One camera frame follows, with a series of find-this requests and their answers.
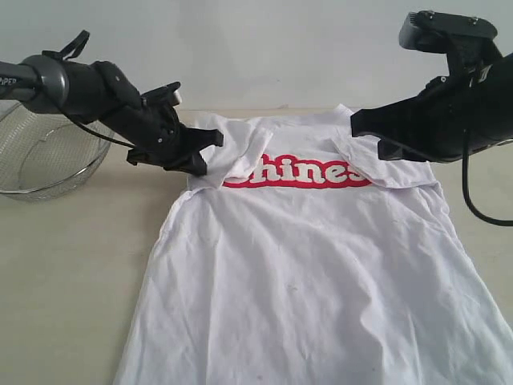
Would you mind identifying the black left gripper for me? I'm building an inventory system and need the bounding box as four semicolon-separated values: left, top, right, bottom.
115;105;224;176

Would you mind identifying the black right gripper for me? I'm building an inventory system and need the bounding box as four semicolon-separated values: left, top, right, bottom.
350;55;512;163

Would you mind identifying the white t-shirt red lettering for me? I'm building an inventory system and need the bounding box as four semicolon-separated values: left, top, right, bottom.
115;105;512;384

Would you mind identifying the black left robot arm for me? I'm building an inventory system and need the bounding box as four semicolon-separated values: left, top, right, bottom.
1;55;224;176

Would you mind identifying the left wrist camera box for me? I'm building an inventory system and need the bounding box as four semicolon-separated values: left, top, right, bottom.
141;81;182;107

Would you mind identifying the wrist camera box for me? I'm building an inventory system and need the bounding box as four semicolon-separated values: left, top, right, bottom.
398;10;503;76
141;81;182;107

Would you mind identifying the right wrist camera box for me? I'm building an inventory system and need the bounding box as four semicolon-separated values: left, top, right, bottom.
398;10;503;76

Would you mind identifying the metal mesh strainer bowl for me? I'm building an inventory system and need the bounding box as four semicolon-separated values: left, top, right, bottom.
1;103;111;201

